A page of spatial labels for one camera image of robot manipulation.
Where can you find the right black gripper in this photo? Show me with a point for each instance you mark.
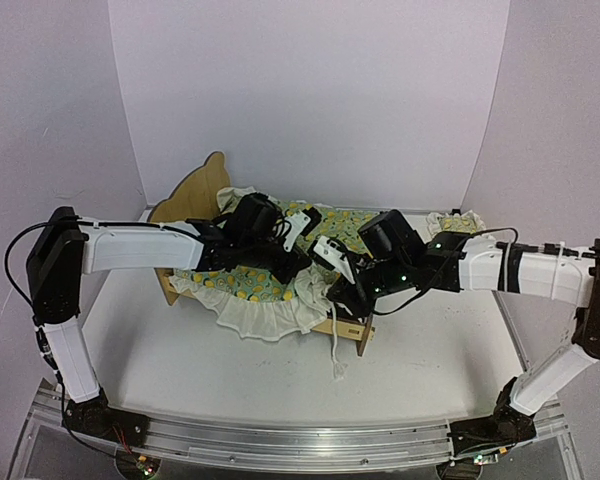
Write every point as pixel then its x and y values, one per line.
pixel 347 292

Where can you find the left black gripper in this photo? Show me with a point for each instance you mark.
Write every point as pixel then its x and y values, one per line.
pixel 290 265

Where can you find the lemon print ruffled mattress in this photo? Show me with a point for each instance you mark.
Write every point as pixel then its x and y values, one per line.
pixel 257 306

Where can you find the wooden pet bed frame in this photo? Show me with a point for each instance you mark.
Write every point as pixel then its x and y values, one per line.
pixel 195 198

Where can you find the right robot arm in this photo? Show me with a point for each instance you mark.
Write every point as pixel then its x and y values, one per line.
pixel 398 259

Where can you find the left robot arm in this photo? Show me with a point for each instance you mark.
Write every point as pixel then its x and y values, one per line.
pixel 256 234

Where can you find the small lemon print pillow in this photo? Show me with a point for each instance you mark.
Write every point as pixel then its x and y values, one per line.
pixel 468 222

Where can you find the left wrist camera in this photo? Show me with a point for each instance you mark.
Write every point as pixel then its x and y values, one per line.
pixel 299 224

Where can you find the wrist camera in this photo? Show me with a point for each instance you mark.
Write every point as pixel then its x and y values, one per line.
pixel 330 254
pixel 299 224

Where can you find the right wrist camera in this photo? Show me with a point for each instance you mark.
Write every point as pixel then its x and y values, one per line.
pixel 330 254

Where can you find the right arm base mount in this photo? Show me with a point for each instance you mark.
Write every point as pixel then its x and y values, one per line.
pixel 505 427

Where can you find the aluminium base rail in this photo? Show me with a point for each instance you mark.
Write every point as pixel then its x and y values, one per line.
pixel 47 449

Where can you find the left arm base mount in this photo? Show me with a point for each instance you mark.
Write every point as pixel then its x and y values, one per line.
pixel 98 419

